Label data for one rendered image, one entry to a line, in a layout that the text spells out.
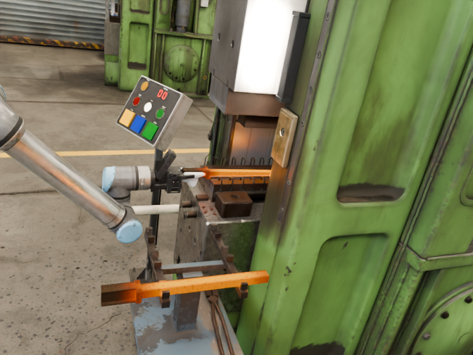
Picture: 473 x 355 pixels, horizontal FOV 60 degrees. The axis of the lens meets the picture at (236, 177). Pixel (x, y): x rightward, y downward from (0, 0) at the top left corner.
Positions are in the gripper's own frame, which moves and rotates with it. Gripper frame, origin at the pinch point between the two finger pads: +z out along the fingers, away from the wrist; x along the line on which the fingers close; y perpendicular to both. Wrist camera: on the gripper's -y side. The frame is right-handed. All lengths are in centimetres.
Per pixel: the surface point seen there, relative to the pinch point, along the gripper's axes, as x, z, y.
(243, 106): 7.7, 10.1, -29.3
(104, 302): 59, -40, 5
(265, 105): 7.6, 18.5, -29.8
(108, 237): -106, -27, 100
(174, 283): 58, -23, 3
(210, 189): 5.0, 2.9, 5.5
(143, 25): -487, 48, 5
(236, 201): 18.6, 8.3, 3.1
